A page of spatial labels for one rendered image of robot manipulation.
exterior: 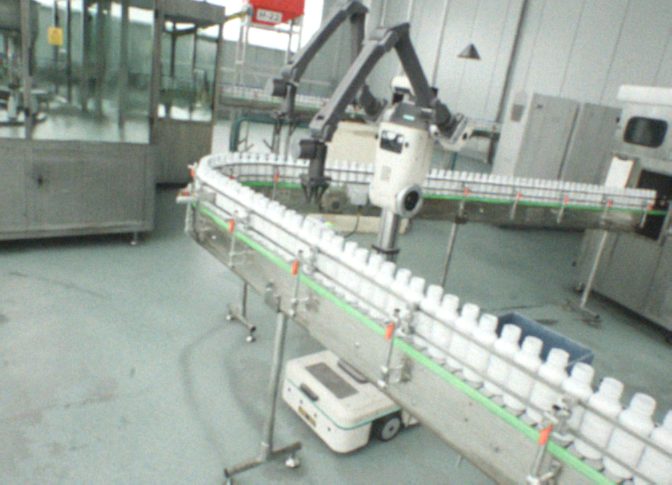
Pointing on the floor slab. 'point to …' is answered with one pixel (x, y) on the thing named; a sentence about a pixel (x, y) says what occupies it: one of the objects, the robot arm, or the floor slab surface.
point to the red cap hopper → (276, 4)
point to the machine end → (608, 270)
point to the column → (371, 4)
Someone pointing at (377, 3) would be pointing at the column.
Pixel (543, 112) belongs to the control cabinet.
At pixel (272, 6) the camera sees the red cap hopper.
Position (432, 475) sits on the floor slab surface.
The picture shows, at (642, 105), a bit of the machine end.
